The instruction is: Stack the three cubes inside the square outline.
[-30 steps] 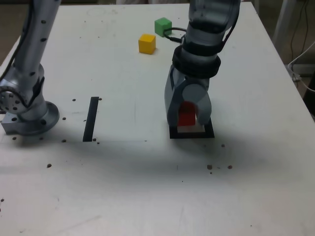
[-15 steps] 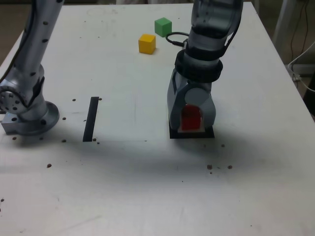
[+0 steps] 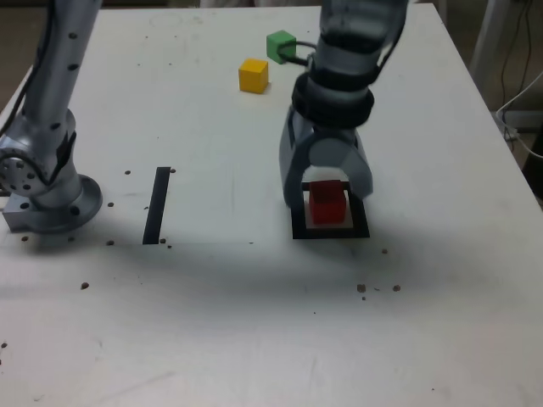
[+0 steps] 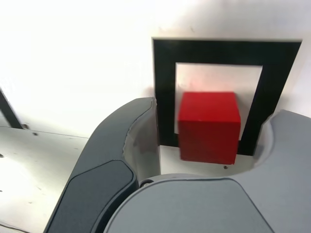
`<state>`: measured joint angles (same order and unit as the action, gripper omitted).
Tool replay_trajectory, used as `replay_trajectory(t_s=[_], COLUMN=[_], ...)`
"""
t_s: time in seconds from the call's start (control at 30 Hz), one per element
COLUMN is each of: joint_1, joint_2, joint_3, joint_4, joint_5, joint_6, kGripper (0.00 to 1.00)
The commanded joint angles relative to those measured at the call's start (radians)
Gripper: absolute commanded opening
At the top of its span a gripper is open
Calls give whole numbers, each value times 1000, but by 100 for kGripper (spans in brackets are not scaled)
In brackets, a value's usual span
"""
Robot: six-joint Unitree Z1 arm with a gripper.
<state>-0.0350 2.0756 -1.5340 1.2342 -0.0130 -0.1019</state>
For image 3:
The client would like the black tape square outline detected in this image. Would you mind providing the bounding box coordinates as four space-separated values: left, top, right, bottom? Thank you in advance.
288 181 371 241

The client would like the yellow cube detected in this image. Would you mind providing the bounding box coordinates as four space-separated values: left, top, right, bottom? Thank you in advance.
238 58 270 94

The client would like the white cable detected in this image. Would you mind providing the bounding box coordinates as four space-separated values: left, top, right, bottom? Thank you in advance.
495 71 543 161

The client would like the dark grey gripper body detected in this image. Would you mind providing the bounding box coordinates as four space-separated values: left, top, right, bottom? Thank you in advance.
313 125 362 148

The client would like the thin black hanging cable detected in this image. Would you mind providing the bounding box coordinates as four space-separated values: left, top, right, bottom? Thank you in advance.
500 0 535 111

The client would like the green cube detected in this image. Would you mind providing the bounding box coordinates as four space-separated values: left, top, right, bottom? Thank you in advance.
266 30 297 65

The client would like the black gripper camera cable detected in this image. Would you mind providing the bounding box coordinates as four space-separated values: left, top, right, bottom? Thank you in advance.
275 40 318 68

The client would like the red cube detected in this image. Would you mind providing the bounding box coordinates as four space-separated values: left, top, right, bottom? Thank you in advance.
307 180 345 225

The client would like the black tape strip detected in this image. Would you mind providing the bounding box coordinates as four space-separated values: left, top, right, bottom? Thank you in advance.
142 166 171 246

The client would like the grey metal frame leg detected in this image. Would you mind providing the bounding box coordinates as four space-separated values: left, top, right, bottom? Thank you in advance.
466 0 523 103

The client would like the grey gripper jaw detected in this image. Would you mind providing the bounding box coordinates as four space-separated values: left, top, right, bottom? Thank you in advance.
277 104 318 209
307 137 376 199

